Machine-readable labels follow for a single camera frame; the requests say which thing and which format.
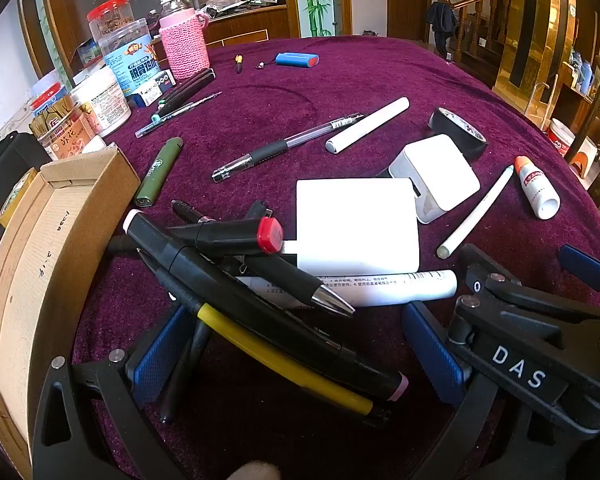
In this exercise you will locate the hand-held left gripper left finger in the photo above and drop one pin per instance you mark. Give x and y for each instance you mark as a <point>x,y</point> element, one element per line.
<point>155,360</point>

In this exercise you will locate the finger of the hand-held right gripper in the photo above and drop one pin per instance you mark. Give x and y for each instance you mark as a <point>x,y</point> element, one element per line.
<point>510,287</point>
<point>585,266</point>

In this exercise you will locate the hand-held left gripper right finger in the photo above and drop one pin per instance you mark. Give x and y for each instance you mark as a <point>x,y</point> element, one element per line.
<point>430,355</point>

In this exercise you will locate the white printed tube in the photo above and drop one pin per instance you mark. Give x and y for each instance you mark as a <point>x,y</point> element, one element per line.
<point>405,285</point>

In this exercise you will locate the white stylus pen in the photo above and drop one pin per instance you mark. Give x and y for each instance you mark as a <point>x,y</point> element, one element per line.
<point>480,207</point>

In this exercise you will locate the white bottle orange cap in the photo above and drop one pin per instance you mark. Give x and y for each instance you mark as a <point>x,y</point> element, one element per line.
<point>537,187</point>

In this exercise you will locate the black marker pink ends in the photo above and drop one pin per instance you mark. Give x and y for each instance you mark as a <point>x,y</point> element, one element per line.
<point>215,285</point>

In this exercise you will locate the yellow black pen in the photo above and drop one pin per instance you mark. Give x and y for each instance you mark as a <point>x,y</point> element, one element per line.
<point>280,360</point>

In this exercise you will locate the white cube charger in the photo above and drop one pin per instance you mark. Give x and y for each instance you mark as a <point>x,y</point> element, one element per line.
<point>437,170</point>

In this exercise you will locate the black marker red cap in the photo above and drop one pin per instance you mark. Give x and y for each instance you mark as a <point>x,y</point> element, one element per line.
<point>230,235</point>

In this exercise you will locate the cardboard box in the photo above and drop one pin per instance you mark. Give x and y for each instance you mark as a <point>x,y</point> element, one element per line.
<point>25,280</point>

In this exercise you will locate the black pen silver tip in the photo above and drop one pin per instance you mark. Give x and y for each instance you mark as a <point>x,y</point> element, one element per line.
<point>290,282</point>

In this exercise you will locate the black tape roll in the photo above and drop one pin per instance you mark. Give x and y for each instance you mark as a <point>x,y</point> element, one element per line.
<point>462,127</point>

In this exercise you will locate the small black clip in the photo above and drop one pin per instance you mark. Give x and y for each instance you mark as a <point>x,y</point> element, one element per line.
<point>259,209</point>

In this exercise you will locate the green lighter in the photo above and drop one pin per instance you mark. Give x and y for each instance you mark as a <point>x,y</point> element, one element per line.
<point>160,170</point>

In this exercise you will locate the clear black gel pen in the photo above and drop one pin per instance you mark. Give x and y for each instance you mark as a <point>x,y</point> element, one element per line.
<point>280,149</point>

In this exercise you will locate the person's left hand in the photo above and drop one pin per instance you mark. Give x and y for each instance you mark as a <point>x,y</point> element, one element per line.
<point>255,472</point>

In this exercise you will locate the red white bucket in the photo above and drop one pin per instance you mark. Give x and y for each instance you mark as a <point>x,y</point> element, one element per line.
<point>561,137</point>

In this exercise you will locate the black leather sofa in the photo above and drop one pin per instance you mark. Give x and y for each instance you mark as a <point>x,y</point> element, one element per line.
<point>5,175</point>

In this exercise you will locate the teal mechanical pencil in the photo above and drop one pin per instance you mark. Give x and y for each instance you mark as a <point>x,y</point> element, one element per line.
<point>180,112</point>

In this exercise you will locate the golden mirrored pillar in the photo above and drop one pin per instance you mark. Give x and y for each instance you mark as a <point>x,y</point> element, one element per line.
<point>525,20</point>

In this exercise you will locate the white plastic tub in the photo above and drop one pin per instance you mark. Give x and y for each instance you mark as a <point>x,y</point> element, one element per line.
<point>102,102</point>

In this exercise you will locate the small blue white box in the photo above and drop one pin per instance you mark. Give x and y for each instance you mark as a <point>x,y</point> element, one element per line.
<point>152,91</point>

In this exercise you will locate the wooden stair railing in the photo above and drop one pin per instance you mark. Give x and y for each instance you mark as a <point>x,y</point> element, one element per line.
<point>482,15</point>

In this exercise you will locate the dark hanging coat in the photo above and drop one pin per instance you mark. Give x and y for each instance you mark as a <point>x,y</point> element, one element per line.
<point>441,22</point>

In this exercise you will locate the black pen case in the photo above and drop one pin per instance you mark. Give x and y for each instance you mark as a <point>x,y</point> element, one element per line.
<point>187,87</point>

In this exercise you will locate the blue label plastic jar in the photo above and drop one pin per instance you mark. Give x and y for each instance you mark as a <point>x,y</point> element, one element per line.
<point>127,60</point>

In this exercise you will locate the small yellow black tool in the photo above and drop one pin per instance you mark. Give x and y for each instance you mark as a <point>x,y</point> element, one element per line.
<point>239,62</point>

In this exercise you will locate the blue lighter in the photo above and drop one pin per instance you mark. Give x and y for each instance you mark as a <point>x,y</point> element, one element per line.
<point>295,59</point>

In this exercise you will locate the small key charm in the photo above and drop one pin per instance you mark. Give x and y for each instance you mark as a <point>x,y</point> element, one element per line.
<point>266,65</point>

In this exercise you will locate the pink knitted sleeve bottle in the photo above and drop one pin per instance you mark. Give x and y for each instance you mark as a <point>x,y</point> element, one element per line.
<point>182,45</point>

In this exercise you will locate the wooden glass cabinet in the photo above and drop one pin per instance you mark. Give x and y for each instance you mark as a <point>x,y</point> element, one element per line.
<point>250,27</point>

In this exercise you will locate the red lid plastic jar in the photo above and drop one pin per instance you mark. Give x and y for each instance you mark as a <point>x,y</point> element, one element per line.
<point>109,12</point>

